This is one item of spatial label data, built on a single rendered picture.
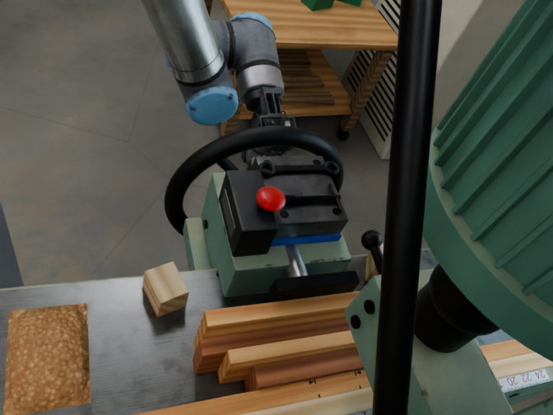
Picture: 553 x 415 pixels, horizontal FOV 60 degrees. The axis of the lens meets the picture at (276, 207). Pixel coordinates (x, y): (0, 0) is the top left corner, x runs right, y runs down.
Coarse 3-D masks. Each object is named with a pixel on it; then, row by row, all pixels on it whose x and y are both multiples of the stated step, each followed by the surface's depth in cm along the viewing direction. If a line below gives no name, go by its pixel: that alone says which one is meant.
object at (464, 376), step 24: (360, 312) 42; (360, 336) 42; (432, 360) 36; (456, 360) 37; (480, 360) 37; (432, 384) 35; (456, 384) 35; (480, 384) 36; (408, 408) 36; (432, 408) 34; (456, 408) 34; (480, 408) 35; (504, 408) 35
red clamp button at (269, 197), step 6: (258, 192) 48; (264, 192) 48; (270, 192) 48; (276, 192) 48; (258, 198) 47; (264, 198) 47; (270, 198) 48; (276, 198) 48; (282, 198) 48; (258, 204) 47; (264, 204) 47; (270, 204) 47; (276, 204) 47; (282, 204) 48; (270, 210) 47; (276, 210) 47
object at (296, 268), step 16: (288, 256) 52; (288, 272) 51; (304, 272) 51; (352, 272) 48; (272, 288) 46; (288, 288) 45; (304, 288) 46; (320, 288) 47; (336, 288) 48; (352, 288) 49
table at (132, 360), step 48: (192, 240) 60; (48, 288) 49; (96, 288) 50; (192, 288) 53; (0, 336) 45; (96, 336) 47; (144, 336) 48; (192, 336) 50; (480, 336) 60; (0, 384) 42; (96, 384) 44; (144, 384) 46; (192, 384) 47; (240, 384) 48
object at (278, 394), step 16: (496, 352) 54; (512, 352) 55; (528, 352) 55; (288, 384) 45; (304, 384) 46; (368, 384) 47; (208, 400) 42; (224, 400) 43; (240, 400) 43; (256, 400) 44; (272, 400) 44; (288, 400) 44; (304, 400) 45
